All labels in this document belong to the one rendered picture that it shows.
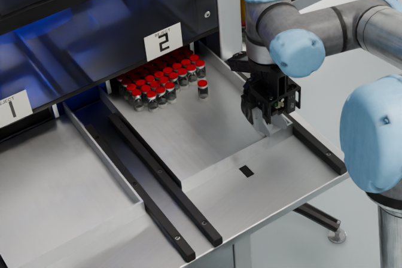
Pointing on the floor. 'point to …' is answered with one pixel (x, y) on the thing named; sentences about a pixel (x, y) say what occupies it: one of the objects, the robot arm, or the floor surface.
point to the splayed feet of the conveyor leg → (307, 209)
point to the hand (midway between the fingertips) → (262, 128)
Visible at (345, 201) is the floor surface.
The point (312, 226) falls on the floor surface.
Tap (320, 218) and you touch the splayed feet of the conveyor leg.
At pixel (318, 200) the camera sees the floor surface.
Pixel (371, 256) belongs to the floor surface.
